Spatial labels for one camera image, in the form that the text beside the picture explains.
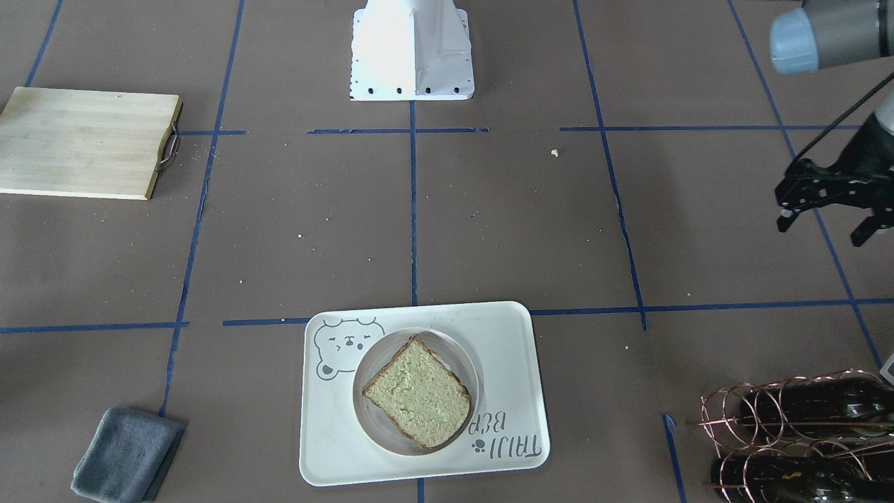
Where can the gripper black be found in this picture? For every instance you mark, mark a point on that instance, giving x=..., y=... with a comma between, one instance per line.
x=868, y=149

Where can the bread slice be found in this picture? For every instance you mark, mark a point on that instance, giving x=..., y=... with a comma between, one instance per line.
x=421, y=397

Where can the white round plate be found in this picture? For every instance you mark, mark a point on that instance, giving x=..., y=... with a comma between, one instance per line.
x=373, y=421

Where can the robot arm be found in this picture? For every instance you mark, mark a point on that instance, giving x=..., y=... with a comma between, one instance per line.
x=825, y=34

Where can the cream bear tray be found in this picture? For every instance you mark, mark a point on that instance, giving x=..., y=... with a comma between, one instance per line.
x=508, y=429

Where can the dark wine bottle front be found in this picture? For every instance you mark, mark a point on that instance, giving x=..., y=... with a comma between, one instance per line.
x=847, y=407

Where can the dark wine bottle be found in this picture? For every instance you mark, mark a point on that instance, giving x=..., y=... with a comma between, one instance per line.
x=847, y=407
x=780, y=478

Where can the dark wine bottle rear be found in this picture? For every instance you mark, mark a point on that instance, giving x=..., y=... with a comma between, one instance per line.
x=780, y=478

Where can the grey folded cloth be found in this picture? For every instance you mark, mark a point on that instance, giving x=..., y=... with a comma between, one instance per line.
x=128, y=457

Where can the wooden cutting board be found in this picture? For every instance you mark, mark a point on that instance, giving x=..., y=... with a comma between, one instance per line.
x=86, y=143

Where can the copper wire bottle rack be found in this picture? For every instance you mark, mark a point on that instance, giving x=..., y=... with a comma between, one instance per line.
x=720, y=418

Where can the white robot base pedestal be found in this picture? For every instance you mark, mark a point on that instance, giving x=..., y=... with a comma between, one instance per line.
x=411, y=50

